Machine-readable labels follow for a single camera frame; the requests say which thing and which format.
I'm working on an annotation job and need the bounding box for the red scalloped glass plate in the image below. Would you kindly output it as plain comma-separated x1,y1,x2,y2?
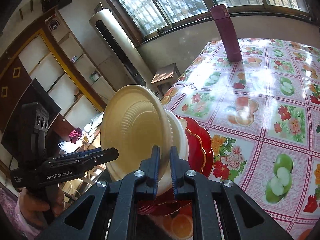
137,117,214,216

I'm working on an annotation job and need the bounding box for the white paper bowl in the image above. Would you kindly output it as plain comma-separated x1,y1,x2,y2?
157,109,189,197

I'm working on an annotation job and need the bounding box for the small wooden stool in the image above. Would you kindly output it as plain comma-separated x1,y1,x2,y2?
151,62,181,96

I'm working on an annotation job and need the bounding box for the cream ribbed bowl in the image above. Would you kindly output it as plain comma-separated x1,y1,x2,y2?
100,85,173,180

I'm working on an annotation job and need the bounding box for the person left hand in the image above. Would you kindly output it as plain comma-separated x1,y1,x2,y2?
18,188,65,229

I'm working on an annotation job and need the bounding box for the white tower air conditioner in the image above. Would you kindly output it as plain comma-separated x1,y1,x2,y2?
89,9,154,89

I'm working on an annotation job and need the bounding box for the floral fruit tablecloth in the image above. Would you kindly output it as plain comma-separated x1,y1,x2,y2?
162,38,319,239

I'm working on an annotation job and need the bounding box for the wooden wall shelf unit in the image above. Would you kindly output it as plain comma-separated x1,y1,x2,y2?
1,9,115,144

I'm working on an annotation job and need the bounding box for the magenta thermos bottle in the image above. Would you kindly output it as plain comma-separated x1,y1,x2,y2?
210,4,242,62

